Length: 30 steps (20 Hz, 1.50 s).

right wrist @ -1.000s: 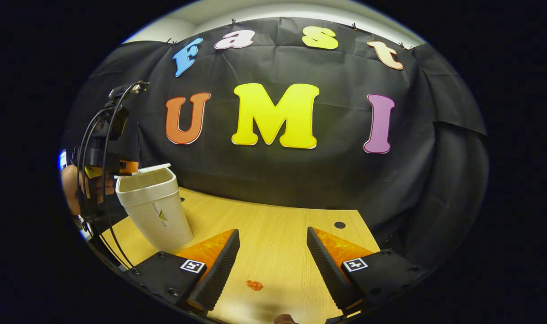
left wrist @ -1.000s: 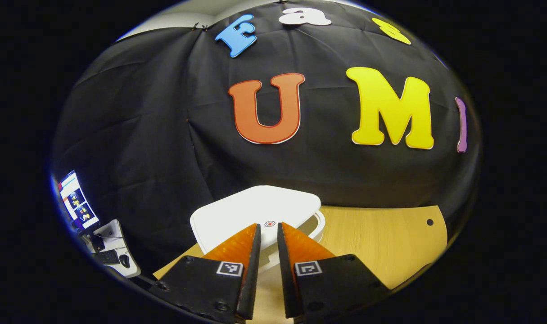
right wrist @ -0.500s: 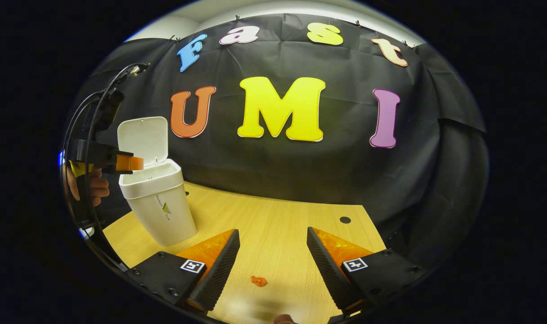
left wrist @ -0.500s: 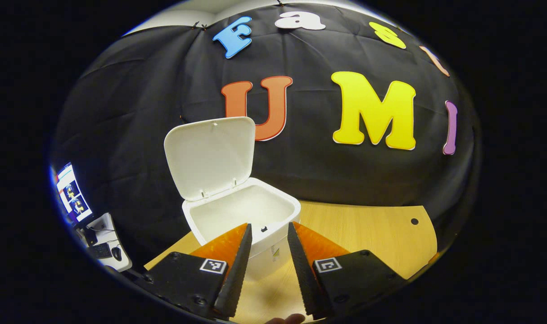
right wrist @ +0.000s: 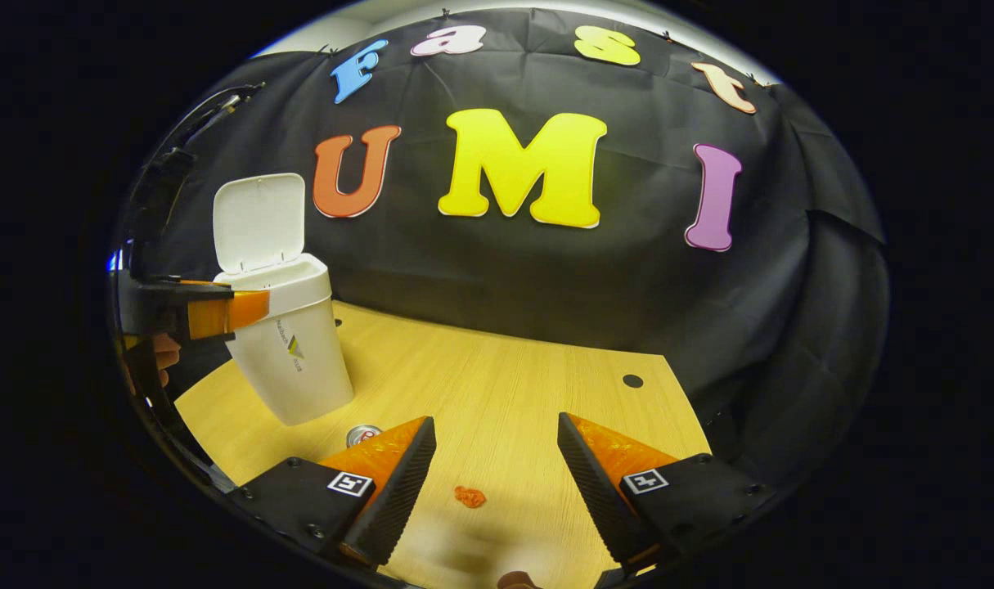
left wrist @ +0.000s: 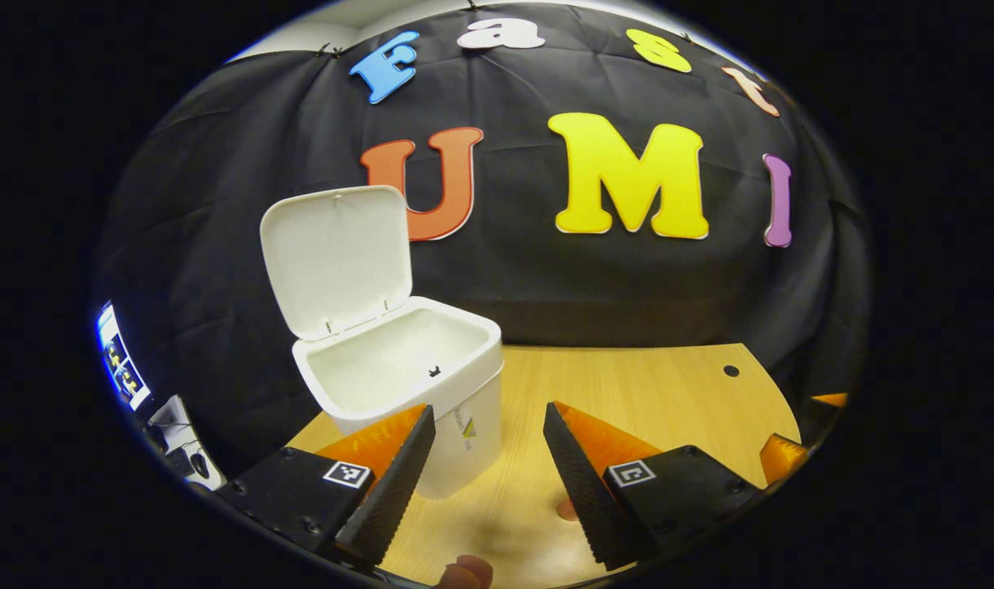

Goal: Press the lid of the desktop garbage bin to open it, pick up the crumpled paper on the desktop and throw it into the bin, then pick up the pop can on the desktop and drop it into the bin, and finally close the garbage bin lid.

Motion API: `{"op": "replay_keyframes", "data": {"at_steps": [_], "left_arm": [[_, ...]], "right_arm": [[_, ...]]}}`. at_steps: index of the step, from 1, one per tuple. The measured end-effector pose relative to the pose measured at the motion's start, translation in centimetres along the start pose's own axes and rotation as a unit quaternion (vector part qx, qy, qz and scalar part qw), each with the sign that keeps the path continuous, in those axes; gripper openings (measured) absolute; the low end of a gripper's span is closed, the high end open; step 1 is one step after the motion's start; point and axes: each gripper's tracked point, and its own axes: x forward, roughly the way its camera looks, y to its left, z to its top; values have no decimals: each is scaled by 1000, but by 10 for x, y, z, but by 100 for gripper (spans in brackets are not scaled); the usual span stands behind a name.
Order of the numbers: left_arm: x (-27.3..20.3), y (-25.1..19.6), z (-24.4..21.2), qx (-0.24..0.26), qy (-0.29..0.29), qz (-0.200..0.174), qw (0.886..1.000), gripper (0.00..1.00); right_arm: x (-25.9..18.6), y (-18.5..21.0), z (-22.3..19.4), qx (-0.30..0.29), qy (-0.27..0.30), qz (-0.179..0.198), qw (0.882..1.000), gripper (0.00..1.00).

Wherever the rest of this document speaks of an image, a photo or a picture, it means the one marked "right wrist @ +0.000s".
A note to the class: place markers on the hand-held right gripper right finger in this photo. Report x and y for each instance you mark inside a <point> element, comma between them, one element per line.
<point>599,495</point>

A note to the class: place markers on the white desktop garbage bin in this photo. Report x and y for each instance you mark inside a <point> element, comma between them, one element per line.
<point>292,368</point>

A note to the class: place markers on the black backdrop cloth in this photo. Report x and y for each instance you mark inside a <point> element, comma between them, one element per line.
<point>546,270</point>

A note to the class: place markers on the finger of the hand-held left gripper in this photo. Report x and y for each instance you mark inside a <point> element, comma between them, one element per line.
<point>218,317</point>

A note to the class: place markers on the orange paper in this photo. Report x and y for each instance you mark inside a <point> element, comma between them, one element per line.
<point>470,496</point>

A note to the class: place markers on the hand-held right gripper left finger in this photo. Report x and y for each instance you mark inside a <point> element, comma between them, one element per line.
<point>398,495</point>

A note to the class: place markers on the wooden desktop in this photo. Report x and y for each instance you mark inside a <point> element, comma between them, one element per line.
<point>505,384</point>

